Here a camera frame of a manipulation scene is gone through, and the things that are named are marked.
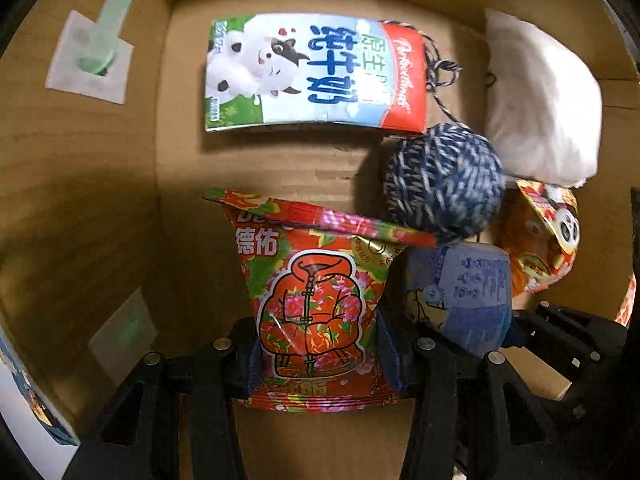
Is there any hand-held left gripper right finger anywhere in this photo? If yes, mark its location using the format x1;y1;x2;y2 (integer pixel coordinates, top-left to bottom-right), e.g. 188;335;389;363
376;310;563;480

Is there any blue white yarn ball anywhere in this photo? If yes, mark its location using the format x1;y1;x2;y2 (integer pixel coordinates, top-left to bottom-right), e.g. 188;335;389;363
382;19;507;246

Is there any blue tissue pack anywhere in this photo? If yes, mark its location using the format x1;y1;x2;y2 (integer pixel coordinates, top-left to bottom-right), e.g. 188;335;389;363
402;241;515;358

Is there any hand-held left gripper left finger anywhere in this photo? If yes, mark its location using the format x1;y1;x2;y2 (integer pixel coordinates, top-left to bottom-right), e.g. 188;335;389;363
65;317;262;480

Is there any cardboard box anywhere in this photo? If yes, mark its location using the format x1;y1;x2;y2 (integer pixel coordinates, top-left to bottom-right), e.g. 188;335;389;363
0;0;640;480

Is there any orange panda snack packet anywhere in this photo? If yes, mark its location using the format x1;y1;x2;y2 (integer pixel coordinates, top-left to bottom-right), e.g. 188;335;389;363
492;179;581;296

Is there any red floral packet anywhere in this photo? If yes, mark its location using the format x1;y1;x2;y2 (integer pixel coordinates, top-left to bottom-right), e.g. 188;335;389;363
202;187;438;415

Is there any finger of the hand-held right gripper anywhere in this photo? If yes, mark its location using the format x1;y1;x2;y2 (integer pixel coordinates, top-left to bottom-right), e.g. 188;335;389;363
506;309;607;402
534;301;629;357

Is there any cow print packet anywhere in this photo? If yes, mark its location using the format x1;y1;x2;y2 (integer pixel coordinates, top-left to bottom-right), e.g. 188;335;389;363
204;12;428;136

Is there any white soft bag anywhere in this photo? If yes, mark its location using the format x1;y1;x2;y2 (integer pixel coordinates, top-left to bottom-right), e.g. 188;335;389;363
482;8;601;190

